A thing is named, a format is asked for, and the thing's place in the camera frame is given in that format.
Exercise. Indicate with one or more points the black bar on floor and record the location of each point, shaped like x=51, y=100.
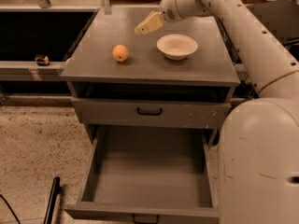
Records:
x=54, y=192

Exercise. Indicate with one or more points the closed grey upper drawer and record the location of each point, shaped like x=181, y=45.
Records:
x=150, y=113

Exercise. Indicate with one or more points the small object on rail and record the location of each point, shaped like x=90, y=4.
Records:
x=42, y=60

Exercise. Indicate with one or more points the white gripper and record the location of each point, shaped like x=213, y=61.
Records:
x=168, y=7

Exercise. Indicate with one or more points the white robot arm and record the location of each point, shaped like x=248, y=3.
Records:
x=259, y=140

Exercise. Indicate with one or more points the white bowl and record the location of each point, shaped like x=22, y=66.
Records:
x=176, y=47

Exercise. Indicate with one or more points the orange fruit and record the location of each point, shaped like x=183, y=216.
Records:
x=120, y=53

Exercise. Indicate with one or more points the grey drawer cabinet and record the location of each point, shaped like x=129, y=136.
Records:
x=206, y=76

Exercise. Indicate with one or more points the open grey middle drawer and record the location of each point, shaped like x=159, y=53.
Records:
x=147, y=175

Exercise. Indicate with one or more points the black stand with board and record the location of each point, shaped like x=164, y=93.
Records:
x=281, y=18

